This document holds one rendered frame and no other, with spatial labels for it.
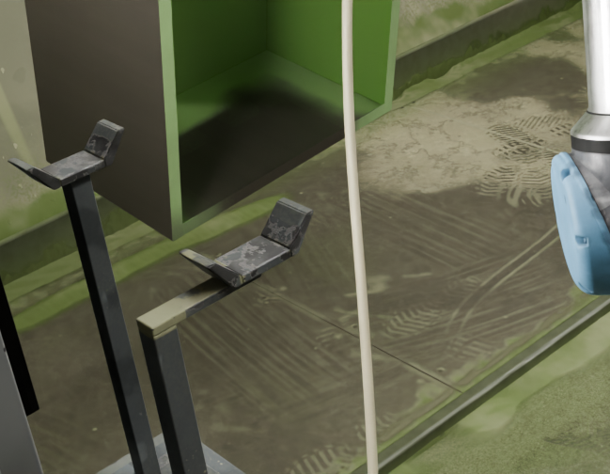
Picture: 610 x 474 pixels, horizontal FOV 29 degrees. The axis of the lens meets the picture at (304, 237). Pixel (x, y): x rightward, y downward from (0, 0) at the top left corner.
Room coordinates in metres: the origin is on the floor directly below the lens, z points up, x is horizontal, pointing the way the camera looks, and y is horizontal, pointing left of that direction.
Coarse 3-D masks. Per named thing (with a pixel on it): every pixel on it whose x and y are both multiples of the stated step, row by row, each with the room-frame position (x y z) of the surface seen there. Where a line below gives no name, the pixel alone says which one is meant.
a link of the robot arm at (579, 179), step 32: (608, 0) 1.06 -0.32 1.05; (608, 32) 1.05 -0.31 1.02; (608, 64) 1.04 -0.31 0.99; (608, 96) 1.04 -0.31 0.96; (576, 128) 1.06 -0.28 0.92; (608, 128) 1.02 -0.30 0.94; (576, 160) 1.03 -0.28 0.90; (608, 160) 1.00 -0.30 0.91; (576, 192) 0.99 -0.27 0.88; (608, 192) 0.99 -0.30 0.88; (576, 224) 0.97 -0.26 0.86; (608, 224) 0.97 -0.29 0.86; (576, 256) 0.98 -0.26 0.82; (608, 256) 0.96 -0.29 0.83; (608, 288) 0.97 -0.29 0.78
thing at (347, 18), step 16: (352, 80) 1.65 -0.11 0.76; (352, 96) 1.64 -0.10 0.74; (352, 112) 1.63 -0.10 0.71; (352, 128) 1.63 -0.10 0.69; (352, 144) 1.62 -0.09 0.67; (352, 160) 1.61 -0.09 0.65; (352, 176) 1.60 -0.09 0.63; (352, 192) 1.59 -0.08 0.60; (352, 208) 1.58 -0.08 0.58; (352, 224) 1.57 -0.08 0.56; (352, 240) 1.56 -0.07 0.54; (368, 320) 1.51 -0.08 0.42; (368, 336) 1.49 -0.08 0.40; (368, 352) 1.48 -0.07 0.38; (368, 368) 1.46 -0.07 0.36; (368, 384) 1.45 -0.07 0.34; (368, 400) 1.44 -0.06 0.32; (368, 416) 1.42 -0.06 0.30; (368, 432) 1.41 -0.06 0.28; (368, 448) 1.40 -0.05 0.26; (368, 464) 1.39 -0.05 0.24
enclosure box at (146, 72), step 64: (64, 0) 1.89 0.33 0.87; (128, 0) 1.76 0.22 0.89; (192, 0) 2.26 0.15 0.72; (256, 0) 2.40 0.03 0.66; (320, 0) 2.31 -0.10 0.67; (384, 0) 2.18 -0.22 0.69; (64, 64) 1.92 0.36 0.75; (128, 64) 1.79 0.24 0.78; (192, 64) 2.28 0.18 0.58; (256, 64) 2.37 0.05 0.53; (320, 64) 2.32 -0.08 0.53; (384, 64) 2.19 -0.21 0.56; (64, 128) 1.96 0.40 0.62; (128, 128) 1.82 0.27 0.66; (192, 128) 2.13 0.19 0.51; (256, 128) 2.13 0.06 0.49; (320, 128) 2.12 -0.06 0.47; (128, 192) 1.85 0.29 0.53; (192, 192) 1.92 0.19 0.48
